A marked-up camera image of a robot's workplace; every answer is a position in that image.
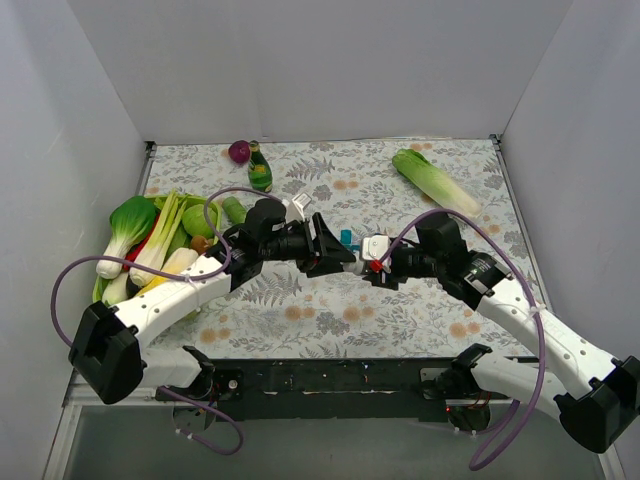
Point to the celery stalk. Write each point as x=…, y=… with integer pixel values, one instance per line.
x=152, y=255

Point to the yellow white cabbage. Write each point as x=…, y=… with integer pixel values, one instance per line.
x=177, y=262

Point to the small bok choy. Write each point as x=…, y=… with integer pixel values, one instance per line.
x=116, y=291

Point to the green cylindrical bottle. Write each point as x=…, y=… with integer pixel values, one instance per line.
x=234, y=210

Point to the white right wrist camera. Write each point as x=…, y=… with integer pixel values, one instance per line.
x=373, y=248

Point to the green plastic tray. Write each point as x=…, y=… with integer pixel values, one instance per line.
x=109, y=268

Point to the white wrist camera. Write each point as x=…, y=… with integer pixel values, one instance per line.
x=373, y=248
x=295, y=208

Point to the white pill bottle blue label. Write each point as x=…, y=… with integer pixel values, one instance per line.
x=359, y=267

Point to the green glass bottle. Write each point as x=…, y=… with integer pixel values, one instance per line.
x=259, y=171

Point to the floral patterned table mat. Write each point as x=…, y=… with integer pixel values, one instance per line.
x=283, y=313

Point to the round green cabbage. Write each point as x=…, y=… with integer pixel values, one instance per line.
x=195, y=222

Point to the black table front rail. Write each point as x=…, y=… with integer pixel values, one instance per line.
x=332, y=388

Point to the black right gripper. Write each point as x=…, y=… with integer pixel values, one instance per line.
x=385, y=273

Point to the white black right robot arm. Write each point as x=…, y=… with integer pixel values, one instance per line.
x=593, y=394

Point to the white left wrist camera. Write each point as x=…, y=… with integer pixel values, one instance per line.
x=295, y=208

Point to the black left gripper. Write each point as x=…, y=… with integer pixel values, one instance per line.
x=314, y=240

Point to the napa cabbage on table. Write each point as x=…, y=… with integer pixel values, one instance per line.
x=435, y=183

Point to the teal weekly pill organizer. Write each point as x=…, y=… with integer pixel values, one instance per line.
x=348, y=241

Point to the purple onion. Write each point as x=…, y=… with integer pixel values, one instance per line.
x=239, y=152

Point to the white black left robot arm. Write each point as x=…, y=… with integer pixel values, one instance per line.
x=111, y=349

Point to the brown mushroom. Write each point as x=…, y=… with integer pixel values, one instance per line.
x=200, y=244

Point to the red chili pepper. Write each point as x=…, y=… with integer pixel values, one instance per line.
x=135, y=250

